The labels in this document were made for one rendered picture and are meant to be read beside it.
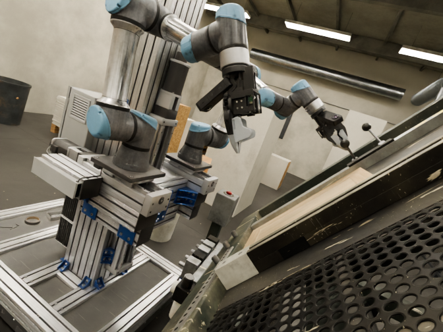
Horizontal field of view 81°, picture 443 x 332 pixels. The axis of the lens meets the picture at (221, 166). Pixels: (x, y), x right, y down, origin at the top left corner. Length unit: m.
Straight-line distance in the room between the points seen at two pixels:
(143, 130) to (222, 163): 2.67
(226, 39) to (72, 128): 1.08
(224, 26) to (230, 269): 0.68
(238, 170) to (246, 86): 2.96
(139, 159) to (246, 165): 2.56
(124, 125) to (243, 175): 2.70
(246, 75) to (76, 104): 1.06
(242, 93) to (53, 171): 0.85
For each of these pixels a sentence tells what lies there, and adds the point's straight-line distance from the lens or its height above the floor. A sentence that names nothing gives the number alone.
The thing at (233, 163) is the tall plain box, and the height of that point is 0.72.
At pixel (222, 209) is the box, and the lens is 1.54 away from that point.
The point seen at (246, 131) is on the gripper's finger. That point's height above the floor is 1.37.
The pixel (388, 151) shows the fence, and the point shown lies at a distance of 1.27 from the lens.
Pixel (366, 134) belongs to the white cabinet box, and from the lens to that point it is 4.89.
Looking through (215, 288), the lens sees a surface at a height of 0.90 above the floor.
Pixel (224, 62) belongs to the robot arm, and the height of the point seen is 1.51.
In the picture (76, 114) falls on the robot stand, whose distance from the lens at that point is 1.54.
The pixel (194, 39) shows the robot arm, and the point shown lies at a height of 1.54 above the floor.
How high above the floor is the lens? 1.41
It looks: 13 degrees down
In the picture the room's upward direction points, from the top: 20 degrees clockwise
